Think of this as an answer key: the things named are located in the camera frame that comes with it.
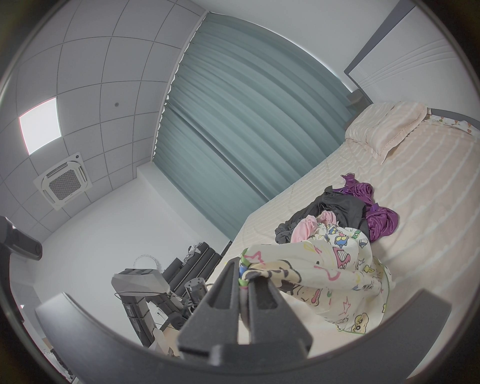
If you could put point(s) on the square ceiling light panel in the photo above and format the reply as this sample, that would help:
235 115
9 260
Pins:
39 125

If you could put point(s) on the grey bedside table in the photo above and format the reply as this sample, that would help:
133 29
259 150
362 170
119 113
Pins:
354 98

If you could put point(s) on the ceiling air conditioner vent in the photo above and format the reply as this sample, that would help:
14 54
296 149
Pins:
62 182

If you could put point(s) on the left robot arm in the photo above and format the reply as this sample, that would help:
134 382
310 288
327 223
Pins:
138 279

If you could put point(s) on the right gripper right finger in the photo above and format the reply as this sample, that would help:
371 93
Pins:
273 318

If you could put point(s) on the cream pillow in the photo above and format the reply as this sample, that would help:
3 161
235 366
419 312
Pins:
382 127

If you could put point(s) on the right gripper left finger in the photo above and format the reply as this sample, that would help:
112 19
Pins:
210 315

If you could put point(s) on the white printed pillow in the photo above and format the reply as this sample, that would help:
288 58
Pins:
455 125

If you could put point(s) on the purple garment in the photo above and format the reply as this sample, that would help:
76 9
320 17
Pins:
380 223

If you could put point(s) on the black garment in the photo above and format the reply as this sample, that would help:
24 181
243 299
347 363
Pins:
345 210

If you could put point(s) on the pink garment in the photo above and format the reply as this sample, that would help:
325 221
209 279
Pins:
300 230

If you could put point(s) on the blue-green curtain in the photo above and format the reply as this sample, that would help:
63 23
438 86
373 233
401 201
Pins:
243 112

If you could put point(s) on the bed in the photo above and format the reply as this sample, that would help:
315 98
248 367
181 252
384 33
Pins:
431 187

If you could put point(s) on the white printed pyjama top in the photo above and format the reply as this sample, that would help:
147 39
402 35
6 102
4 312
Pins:
318 285

